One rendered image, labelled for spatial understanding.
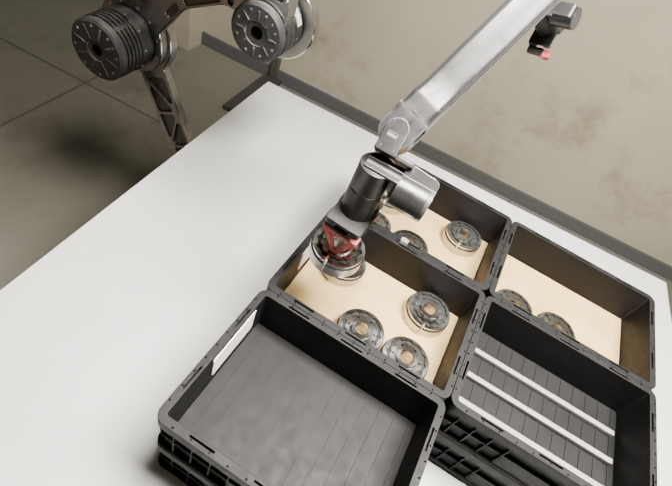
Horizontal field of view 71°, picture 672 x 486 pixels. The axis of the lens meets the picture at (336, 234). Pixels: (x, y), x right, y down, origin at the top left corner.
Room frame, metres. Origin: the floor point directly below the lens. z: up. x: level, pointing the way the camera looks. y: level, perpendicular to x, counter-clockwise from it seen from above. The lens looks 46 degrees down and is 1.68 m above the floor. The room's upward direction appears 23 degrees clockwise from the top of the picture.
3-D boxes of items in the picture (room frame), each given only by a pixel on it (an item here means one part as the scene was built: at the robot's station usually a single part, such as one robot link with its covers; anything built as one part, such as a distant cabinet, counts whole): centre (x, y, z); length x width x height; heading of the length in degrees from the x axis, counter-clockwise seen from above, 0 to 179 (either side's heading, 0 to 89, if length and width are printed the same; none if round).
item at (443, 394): (0.64, -0.14, 0.92); 0.40 x 0.30 x 0.02; 79
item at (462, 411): (0.56, -0.53, 0.92); 0.40 x 0.30 x 0.02; 79
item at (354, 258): (0.60, -0.01, 1.04); 0.10 x 0.10 x 0.01
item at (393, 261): (0.64, -0.14, 0.87); 0.40 x 0.30 x 0.11; 79
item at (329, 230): (0.59, -0.01, 1.09); 0.07 x 0.07 x 0.09; 78
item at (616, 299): (0.85, -0.59, 0.87); 0.40 x 0.30 x 0.11; 79
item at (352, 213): (0.60, -0.02, 1.16); 0.10 x 0.07 x 0.07; 168
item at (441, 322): (0.69, -0.26, 0.86); 0.10 x 0.10 x 0.01
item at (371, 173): (0.59, -0.02, 1.22); 0.07 x 0.06 x 0.07; 81
